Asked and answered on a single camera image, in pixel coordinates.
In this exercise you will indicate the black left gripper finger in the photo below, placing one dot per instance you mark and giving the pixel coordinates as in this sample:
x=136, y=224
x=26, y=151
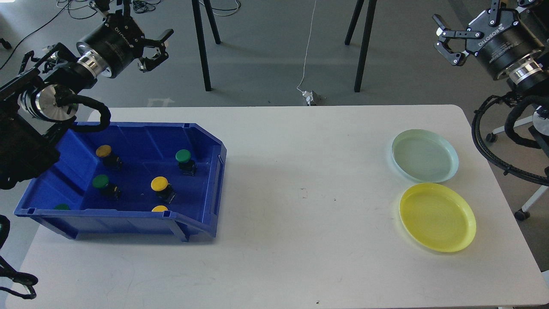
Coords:
x=158, y=37
x=149, y=64

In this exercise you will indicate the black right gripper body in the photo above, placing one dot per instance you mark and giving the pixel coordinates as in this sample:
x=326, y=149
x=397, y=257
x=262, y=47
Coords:
x=500, y=46

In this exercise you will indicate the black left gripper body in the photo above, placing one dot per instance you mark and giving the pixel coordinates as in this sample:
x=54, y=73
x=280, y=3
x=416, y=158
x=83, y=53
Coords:
x=117, y=41

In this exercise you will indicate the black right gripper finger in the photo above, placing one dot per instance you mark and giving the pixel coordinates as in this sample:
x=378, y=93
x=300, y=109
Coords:
x=498, y=5
x=455, y=58

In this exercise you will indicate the yellow button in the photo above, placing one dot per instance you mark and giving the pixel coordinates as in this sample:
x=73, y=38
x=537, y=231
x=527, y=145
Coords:
x=109, y=158
x=163, y=189

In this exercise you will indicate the green button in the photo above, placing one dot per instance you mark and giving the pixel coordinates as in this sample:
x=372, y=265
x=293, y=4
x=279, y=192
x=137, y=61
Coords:
x=185, y=163
x=106, y=187

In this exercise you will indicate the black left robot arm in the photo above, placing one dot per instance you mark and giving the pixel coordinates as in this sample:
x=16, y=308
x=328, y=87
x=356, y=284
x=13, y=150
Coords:
x=43, y=101

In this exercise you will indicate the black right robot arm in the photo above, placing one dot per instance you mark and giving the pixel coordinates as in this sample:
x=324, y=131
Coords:
x=527, y=123

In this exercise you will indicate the light green plate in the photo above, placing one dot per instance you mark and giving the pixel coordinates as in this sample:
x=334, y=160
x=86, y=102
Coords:
x=424, y=156

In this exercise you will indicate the yellow button front edge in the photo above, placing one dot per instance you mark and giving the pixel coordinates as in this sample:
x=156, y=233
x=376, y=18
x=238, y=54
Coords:
x=159, y=208

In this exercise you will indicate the yellow plate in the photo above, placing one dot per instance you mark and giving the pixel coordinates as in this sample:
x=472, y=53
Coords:
x=437, y=217

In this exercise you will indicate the green button left corner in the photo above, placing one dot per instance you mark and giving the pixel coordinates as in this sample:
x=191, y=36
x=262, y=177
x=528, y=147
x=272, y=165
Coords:
x=62, y=206

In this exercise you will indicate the black right stand legs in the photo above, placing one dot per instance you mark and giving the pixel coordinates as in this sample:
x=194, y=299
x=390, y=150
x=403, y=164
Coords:
x=367, y=30

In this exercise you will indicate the blue plastic bin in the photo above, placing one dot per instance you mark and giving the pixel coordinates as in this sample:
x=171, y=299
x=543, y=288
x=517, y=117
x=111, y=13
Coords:
x=147, y=150

